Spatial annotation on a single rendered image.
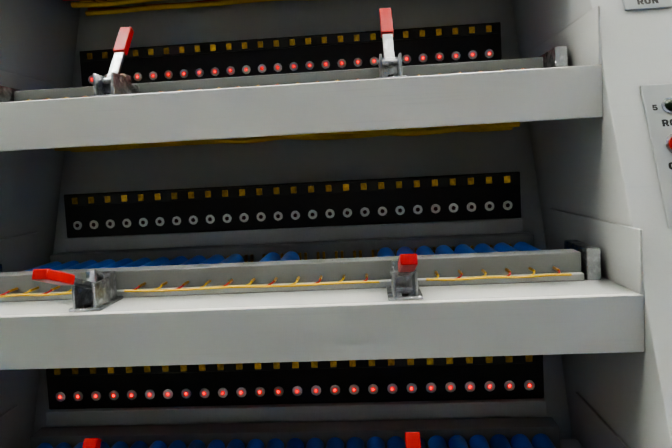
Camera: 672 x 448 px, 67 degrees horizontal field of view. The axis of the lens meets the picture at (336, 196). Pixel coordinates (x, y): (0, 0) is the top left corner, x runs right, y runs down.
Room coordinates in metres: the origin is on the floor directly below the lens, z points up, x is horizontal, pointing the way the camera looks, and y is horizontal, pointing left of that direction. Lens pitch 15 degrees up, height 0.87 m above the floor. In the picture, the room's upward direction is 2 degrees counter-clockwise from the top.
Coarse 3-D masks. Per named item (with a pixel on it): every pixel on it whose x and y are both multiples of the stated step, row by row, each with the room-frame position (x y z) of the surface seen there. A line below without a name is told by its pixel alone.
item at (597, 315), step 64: (0, 256) 0.54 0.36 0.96; (640, 256) 0.38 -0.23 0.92; (0, 320) 0.43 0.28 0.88; (64, 320) 0.42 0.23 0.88; (128, 320) 0.42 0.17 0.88; (192, 320) 0.42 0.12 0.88; (256, 320) 0.42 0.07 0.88; (320, 320) 0.41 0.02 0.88; (384, 320) 0.41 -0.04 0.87; (448, 320) 0.41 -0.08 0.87; (512, 320) 0.40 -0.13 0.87; (576, 320) 0.40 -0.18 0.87; (640, 320) 0.40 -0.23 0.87
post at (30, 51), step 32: (0, 0) 0.49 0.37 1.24; (32, 0) 0.54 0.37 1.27; (0, 32) 0.49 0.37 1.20; (32, 32) 0.54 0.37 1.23; (64, 32) 0.60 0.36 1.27; (0, 64) 0.50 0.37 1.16; (32, 64) 0.55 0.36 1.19; (64, 64) 0.61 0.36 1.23; (0, 160) 0.52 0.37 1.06; (32, 160) 0.57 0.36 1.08; (0, 192) 0.53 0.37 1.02; (32, 192) 0.58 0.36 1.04; (0, 224) 0.54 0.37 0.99; (32, 224) 0.59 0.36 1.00; (0, 384) 0.57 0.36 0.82; (32, 384) 0.62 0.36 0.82; (32, 416) 0.63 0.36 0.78
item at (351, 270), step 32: (384, 256) 0.47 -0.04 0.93; (448, 256) 0.45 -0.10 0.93; (480, 256) 0.45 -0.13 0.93; (512, 256) 0.44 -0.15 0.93; (544, 256) 0.44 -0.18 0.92; (576, 256) 0.44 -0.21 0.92; (0, 288) 0.48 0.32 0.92; (32, 288) 0.47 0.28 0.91; (64, 288) 0.47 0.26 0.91; (128, 288) 0.47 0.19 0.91; (192, 288) 0.45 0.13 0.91
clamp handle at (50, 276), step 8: (40, 272) 0.37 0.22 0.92; (48, 272) 0.37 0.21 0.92; (56, 272) 0.38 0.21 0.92; (64, 272) 0.39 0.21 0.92; (88, 272) 0.43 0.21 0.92; (40, 280) 0.37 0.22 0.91; (48, 280) 0.37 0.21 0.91; (56, 280) 0.38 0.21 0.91; (64, 280) 0.39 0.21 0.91; (72, 280) 0.40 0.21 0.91; (80, 280) 0.41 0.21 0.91; (88, 280) 0.43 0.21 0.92; (96, 280) 0.44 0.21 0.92
